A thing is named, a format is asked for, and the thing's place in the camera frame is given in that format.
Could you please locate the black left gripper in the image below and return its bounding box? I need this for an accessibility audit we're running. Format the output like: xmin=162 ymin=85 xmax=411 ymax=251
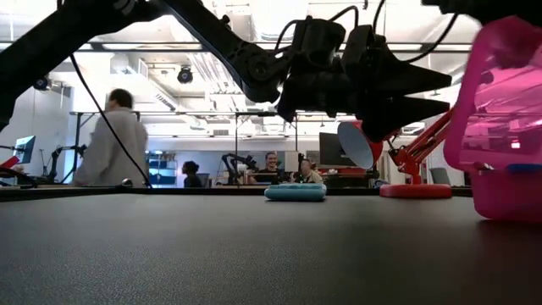
xmin=277 ymin=25 xmax=453 ymax=143

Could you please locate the pink plastic pencil case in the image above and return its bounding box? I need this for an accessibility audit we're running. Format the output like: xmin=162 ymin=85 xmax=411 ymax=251
xmin=443 ymin=15 xmax=542 ymax=225

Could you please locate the black background monitor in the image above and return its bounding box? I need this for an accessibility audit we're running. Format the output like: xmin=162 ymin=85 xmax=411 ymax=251
xmin=318 ymin=131 xmax=340 ymax=168

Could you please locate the grey background chair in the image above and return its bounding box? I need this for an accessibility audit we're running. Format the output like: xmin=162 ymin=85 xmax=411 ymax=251
xmin=429 ymin=167 xmax=452 ymax=186

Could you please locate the red desk lamp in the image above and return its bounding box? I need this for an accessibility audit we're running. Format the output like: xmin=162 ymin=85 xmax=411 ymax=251
xmin=337 ymin=108 xmax=454 ymax=200

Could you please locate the person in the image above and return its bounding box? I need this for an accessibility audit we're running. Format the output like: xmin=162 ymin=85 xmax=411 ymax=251
xmin=71 ymin=87 xmax=149 ymax=188
xmin=181 ymin=160 xmax=208 ymax=189
xmin=253 ymin=151 xmax=283 ymax=186
xmin=291 ymin=158 xmax=324 ymax=185

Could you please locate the black table mat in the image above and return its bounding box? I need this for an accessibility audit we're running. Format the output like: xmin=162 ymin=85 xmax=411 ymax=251
xmin=0 ymin=194 xmax=542 ymax=305

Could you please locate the blue background shelf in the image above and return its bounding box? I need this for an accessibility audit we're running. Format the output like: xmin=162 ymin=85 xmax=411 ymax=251
xmin=146 ymin=150 xmax=179 ymax=187

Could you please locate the overhead rig light bar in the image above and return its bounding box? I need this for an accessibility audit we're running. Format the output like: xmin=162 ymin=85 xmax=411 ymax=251
xmin=75 ymin=41 xmax=473 ymax=54

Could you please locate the small background monitor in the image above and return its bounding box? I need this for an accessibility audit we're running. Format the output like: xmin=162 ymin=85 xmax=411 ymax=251
xmin=12 ymin=135 xmax=37 ymax=164

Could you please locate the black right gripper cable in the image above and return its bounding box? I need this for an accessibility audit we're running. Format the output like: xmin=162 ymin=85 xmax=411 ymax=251
xmin=372 ymin=0 xmax=462 ymax=64

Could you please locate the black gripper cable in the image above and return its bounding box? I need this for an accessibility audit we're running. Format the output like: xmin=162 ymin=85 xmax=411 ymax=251
xmin=274 ymin=3 xmax=361 ymax=54
xmin=372 ymin=0 xmax=462 ymax=64

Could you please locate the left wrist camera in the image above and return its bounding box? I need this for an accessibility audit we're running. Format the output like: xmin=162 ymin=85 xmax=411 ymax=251
xmin=291 ymin=17 xmax=347 ymax=64

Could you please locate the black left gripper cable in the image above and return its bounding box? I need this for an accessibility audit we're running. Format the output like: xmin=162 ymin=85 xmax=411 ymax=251
xmin=274 ymin=3 xmax=361 ymax=54

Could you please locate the long black left arm cable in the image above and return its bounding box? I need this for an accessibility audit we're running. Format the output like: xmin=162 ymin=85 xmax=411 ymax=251
xmin=69 ymin=53 xmax=152 ymax=188

